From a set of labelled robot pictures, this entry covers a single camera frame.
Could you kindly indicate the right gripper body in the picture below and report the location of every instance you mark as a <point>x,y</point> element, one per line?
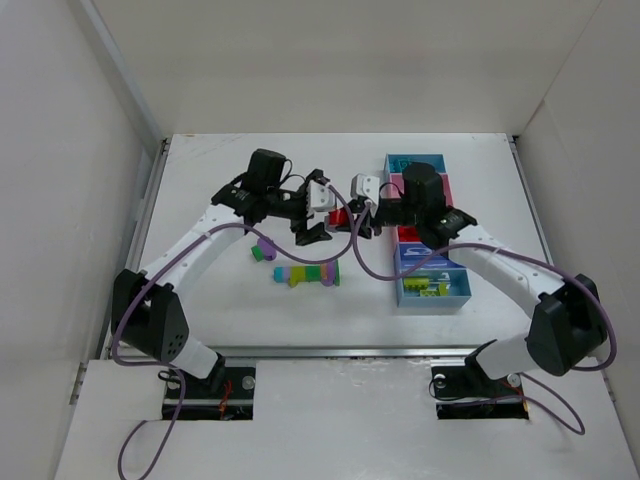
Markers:
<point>375,217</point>

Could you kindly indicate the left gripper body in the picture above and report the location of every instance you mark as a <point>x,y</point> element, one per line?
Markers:
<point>302,215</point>

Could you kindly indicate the red lego cluster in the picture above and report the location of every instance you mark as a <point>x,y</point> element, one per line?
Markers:
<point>408,234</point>

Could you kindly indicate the red and lime lego stack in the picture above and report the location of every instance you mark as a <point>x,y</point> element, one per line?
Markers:
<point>339,220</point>

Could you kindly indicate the purple flower lego piece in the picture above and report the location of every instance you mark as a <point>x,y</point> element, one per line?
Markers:
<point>330,273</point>

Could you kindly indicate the turquoise lego bricks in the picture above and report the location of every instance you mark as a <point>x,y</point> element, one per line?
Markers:
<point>398,164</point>

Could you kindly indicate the long multicolour lego stack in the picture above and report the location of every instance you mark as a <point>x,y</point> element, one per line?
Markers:
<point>294,275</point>

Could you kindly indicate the purple round lego piece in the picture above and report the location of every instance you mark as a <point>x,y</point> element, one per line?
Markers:
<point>263,251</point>

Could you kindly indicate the lime lego plate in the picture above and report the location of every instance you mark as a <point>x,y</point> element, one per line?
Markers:
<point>415,283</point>

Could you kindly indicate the blue and pink sorting tray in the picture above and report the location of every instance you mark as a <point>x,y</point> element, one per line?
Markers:
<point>407,255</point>

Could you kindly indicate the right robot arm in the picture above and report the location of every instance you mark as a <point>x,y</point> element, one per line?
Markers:
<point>567,321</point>

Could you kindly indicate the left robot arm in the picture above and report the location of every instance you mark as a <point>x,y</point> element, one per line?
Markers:
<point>147,312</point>

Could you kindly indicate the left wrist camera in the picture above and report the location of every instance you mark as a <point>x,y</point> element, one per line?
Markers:
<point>319,198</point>

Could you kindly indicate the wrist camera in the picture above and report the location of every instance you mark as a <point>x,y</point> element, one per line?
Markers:
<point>366,187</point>
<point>319,198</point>

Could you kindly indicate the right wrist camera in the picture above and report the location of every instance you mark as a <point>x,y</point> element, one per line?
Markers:
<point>366,187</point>

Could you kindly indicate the aluminium front rail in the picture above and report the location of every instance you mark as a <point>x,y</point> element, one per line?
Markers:
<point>341,352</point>

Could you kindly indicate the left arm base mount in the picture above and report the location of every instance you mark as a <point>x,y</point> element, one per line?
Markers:
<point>233,400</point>

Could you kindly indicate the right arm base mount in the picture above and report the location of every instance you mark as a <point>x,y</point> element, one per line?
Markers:
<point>461,393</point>

